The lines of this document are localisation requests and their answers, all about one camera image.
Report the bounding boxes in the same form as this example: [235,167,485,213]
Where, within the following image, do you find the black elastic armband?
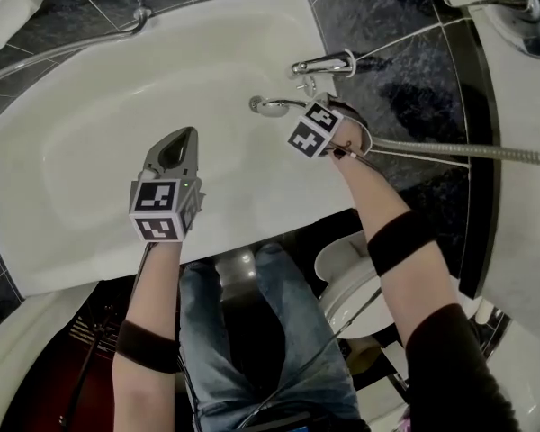
[115,319,180,374]
[366,210,437,277]

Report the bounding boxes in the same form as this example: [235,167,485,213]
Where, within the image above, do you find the person's right forearm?
[337,150,461,346]

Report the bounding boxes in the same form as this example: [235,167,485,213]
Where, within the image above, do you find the chrome grab bar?
[0,6,153,90]

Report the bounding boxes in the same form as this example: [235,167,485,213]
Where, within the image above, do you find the person's blue jeans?
[178,242,366,432]

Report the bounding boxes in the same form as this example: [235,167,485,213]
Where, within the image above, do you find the chrome bathtub spout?
[291,48,356,79]

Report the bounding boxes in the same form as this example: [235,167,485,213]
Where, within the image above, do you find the white bathtub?
[0,0,371,308]

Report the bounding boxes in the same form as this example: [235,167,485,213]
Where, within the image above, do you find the person's dark jacket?
[404,302,532,432]

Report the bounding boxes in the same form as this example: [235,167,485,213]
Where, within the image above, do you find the thin dark wrist tie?
[330,141,357,161]

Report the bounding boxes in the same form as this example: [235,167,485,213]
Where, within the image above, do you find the small grey metal part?
[256,98,310,119]

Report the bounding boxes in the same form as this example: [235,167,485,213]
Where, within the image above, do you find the metal shower hose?
[367,135,540,170]

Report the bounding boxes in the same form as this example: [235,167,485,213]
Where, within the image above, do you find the white soap dish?
[0,0,47,69]

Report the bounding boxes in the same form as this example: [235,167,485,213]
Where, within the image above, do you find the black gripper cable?
[247,285,383,422]

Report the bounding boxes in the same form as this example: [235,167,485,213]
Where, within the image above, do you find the black tripod stand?
[58,303,118,432]

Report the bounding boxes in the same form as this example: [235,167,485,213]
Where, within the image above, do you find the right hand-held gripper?
[287,92,373,159]

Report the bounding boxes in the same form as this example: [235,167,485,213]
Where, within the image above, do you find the person's left forearm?
[112,240,184,432]

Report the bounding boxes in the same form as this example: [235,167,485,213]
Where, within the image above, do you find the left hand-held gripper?
[129,126,207,244]

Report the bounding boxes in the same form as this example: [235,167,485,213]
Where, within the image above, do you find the chrome shower mixer valve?
[443,0,540,59]

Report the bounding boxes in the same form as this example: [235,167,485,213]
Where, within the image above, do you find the white toilet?
[314,231,406,342]

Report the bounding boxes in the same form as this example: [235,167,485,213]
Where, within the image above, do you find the person's right hand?
[331,118,365,156]

